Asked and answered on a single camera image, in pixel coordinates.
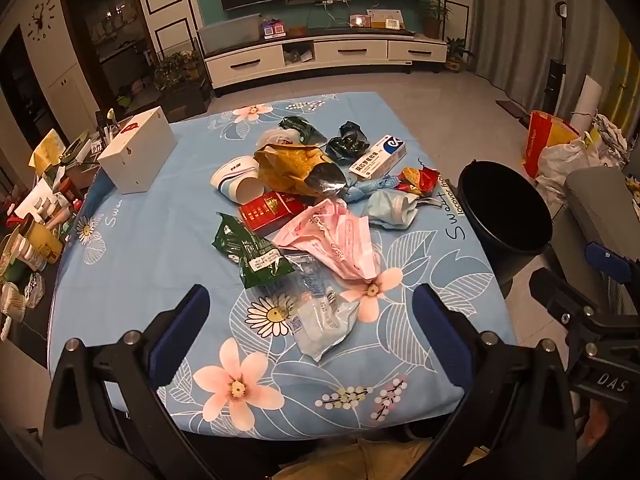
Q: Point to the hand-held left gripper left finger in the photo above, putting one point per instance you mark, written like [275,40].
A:
[180,332]

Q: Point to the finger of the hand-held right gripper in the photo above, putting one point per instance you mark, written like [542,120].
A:
[560,297]
[607,258]

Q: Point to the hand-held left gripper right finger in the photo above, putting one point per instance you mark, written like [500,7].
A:
[445,342]

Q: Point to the green snack packet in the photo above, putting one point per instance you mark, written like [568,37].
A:
[245,250]

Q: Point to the black trash bin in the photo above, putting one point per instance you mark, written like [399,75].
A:
[500,205]

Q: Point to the clear plastic wrapper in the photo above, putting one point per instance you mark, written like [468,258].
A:
[320,320]

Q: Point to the pink plastic bag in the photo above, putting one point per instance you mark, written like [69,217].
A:
[340,240]

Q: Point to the blue face mask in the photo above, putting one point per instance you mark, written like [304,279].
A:
[385,207]

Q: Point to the red cigarette box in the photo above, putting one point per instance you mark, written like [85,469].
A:
[265,210]

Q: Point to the striped white paper cup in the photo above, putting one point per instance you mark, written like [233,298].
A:
[232,177]

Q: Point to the red and yellow snack wrapper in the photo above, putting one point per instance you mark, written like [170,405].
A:
[422,180]

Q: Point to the blue cloth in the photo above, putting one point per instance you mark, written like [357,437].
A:
[365,188]

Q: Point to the white and blue medicine box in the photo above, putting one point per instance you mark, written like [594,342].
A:
[380,157]

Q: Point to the yellow foil snack bag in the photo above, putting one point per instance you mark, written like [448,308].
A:
[290,167]

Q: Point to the dark green wrapper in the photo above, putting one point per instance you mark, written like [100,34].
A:
[347,142]

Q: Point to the green striped foil packet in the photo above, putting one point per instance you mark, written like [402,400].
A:
[300,127]

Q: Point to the person's right forearm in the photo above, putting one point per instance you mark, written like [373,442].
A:
[597,435]

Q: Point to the grey sofa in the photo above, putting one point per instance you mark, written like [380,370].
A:
[595,210]

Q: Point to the blue floral tablecloth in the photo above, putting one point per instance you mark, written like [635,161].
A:
[150,240]

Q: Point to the large white plastic bag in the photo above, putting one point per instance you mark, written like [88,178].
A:
[565,165]

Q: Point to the crumpled patterned cloth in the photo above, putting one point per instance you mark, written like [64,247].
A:
[610,135]

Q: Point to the red and yellow shopping bag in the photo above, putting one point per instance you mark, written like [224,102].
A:
[542,140]

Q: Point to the person's khaki trousers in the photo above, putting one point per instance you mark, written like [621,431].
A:
[370,462]

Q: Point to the white paper roll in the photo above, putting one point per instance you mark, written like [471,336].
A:
[587,105]

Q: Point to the yellow tin can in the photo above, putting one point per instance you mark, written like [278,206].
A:
[37,245]

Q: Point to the dark floor mat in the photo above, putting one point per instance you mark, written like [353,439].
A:
[512,109]

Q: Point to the white box with red mark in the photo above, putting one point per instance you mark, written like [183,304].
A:
[135,160]

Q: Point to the yellow curtain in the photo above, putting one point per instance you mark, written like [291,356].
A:
[627,80]

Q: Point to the black upright vacuum cleaner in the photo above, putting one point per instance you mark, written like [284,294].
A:
[555,85]

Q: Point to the yellow paper bag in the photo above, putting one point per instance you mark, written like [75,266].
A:
[47,147]

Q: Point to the dark planter with green plants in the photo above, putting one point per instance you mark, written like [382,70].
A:
[185,95]

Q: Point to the small potted plant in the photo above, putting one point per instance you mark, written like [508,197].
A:
[456,55]

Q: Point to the grey curtain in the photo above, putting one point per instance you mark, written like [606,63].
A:
[520,20]

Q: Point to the tall potted plant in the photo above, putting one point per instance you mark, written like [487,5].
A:
[432,17]

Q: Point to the white television cabinet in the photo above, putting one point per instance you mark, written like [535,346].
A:
[350,50]

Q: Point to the white desk calendar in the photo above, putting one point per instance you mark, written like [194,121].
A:
[385,17]

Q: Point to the red photo frame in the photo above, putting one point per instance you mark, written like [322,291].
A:
[359,20]

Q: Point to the black wall clock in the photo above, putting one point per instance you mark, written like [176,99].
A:
[39,21]

